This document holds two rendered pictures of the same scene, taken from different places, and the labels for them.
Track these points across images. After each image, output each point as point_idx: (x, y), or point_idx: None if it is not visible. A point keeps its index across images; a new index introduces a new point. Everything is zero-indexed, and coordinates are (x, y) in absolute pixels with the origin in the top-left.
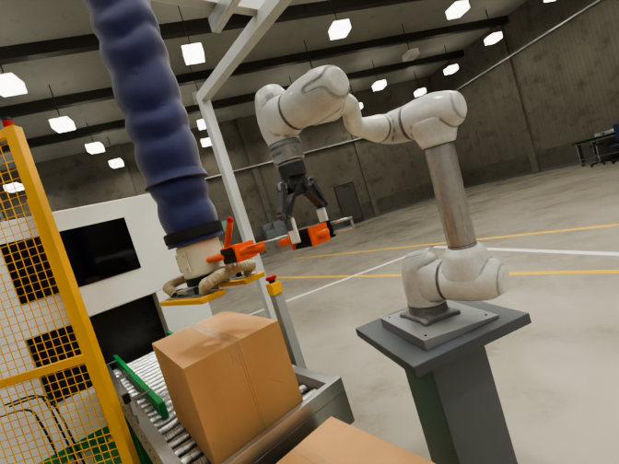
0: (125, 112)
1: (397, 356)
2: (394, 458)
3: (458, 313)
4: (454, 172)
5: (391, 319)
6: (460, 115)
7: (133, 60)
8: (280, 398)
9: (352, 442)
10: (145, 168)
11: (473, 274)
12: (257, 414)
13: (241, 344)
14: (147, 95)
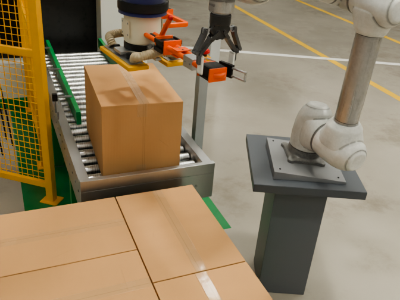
0: None
1: (252, 172)
2: (211, 227)
3: (321, 165)
4: (365, 64)
5: (272, 142)
6: (390, 22)
7: None
8: (162, 155)
9: (193, 206)
10: None
11: (335, 147)
12: (141, 158)
13: (147, 108)
14: None
